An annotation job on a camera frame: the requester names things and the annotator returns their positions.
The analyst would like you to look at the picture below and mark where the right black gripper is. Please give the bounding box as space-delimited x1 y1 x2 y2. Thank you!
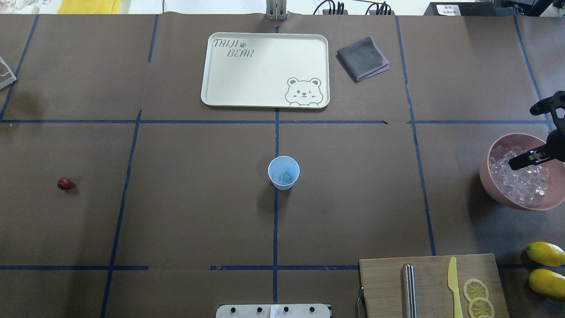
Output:
508 91 565 170

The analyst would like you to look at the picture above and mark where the red strawberry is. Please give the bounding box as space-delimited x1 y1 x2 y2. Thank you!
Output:
56 178 73 190

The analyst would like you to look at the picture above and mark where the pink bowl of ice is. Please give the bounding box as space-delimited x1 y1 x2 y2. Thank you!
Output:
479 133 565 211

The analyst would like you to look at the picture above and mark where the light blue plastic cup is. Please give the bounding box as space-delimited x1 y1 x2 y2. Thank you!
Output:
267 155 300 191

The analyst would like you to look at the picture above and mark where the yellow lemon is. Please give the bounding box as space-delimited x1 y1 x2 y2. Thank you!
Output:
525 241 565 267
528 269 565 302

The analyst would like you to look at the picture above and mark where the lemon slice row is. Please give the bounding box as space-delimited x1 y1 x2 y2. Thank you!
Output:
462 279 496 318

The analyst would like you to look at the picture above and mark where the yellow plastic knife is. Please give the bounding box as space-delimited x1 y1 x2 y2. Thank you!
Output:
447 256 463 318

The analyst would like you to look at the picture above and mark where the black power adapter box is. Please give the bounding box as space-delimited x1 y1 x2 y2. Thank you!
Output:
423 1 497 17

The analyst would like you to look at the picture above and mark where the wooden cutting board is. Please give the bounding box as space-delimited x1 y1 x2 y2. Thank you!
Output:
359 254 510 318

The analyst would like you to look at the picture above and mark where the grey folded cloth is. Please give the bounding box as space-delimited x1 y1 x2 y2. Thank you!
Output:
337 36 390 81

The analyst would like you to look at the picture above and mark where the cream bear serving tray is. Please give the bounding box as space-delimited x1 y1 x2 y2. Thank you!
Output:
200 32 330 109

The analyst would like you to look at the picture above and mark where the yellow cloth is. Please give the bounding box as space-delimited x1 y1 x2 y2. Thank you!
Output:
57 0 121 15

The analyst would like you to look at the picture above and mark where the steel black handled tool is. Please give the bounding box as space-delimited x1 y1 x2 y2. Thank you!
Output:
401 263 417 318

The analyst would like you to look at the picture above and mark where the white camera pole base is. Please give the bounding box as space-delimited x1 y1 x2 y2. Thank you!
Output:
215 303 332 318

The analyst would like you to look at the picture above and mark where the aluminium frame post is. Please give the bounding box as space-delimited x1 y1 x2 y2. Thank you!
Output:
266 0 288 21

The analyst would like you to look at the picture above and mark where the white wire cup rack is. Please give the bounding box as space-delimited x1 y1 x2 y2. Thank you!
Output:
0 57 17 89

